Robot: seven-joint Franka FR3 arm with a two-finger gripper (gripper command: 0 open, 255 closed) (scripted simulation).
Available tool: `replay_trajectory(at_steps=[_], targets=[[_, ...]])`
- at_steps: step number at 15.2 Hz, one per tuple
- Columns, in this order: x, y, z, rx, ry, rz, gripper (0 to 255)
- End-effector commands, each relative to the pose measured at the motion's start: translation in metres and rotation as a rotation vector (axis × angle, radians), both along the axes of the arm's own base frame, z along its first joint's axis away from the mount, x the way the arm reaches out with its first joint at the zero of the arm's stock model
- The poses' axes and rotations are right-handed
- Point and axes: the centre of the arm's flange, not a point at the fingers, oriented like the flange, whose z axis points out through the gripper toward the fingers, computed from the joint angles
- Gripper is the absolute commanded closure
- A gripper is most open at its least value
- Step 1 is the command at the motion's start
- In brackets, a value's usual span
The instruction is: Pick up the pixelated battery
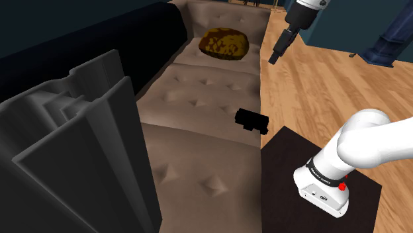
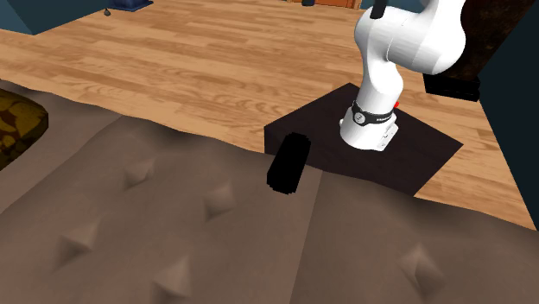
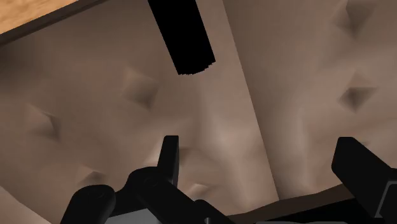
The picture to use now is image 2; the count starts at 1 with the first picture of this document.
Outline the black remote control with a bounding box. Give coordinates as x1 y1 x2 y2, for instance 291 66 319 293
266 131 312 195

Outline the brown tufted sofa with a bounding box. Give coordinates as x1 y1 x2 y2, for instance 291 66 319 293
0 79 539 304

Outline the dark brown wooden furniture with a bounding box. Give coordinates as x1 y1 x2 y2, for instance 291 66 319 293
422 0 536 103

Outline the dark robot stand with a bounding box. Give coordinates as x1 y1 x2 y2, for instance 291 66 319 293
263 82 465 197

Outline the blue furniture base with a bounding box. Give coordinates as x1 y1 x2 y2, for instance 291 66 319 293
104 0 155 17

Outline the brown yellow patterned cushion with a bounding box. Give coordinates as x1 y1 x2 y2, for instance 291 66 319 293
0 88 49 171

